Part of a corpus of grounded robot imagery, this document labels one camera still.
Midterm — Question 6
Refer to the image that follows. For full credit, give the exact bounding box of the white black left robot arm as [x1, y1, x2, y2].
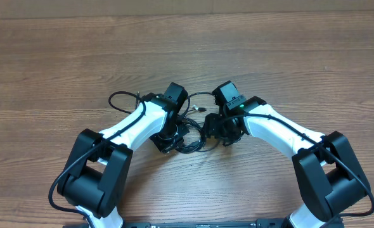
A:
[48, 92, 188, 227]

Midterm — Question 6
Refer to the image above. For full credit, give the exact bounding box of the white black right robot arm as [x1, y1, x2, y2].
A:
[205, 93, 374, 227]

